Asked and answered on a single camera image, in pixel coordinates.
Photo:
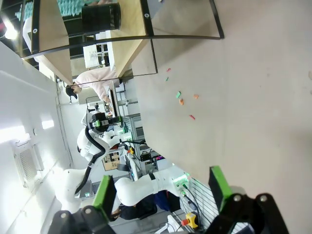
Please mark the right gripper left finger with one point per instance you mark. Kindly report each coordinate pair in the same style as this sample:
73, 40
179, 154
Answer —
106, 192

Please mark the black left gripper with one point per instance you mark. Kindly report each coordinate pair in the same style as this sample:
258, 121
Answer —
100, 123

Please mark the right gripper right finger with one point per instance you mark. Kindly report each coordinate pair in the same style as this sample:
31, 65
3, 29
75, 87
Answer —
219, 187

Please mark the teal chenille duster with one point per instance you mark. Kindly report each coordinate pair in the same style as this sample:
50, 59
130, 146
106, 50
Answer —
69, 7

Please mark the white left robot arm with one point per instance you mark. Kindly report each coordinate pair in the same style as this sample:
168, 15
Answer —
136, 187

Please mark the white slotted panel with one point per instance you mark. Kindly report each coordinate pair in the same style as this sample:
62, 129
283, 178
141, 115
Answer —
204, 202

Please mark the black monitor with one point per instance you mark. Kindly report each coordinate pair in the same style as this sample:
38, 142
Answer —
113, 102

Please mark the cardboard box with label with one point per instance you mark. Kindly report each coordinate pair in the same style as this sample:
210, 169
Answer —
111, 161

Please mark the yellow emergency stop button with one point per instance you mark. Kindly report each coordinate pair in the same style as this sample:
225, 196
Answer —
191, 220

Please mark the person in pink top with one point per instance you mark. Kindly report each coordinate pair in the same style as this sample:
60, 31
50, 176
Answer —
97, 78

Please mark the black electronics box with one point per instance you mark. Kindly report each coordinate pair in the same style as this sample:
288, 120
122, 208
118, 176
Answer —
146, 157

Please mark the dark blue cloth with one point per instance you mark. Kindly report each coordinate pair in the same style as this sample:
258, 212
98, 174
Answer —
163, 200

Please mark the white poster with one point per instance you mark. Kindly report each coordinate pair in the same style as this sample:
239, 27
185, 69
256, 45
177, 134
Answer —
93, 57

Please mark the red stick scrap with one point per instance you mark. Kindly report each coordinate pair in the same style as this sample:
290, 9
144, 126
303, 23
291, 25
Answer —
192, 117

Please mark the long green scrap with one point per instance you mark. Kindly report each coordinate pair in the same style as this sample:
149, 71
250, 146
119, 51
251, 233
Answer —
178, 94

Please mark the black mesh pen cup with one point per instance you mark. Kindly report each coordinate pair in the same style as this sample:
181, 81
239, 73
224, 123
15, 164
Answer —
100, 17

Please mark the aluminium frame rack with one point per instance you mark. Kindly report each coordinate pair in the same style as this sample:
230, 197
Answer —
132, 126

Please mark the black frame wooden shelf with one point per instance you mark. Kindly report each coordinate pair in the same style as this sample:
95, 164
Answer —
129, 48

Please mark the white wall air vent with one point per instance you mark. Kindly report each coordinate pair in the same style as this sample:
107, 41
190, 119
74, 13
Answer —
26, 163

